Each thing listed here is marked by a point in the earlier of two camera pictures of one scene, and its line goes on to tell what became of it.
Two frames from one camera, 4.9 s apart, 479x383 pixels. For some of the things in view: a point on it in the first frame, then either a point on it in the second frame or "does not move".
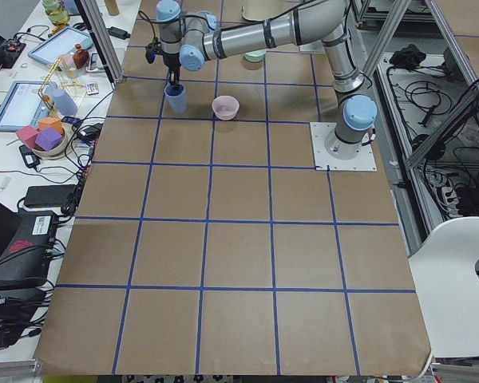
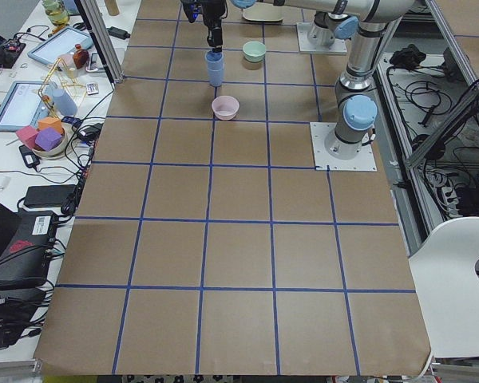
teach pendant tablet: x=59 y=45 does not move
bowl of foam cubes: x=49 y=139 does not move
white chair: x=457 y=304 does not move
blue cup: x=176 y=96 to x=215 y=76
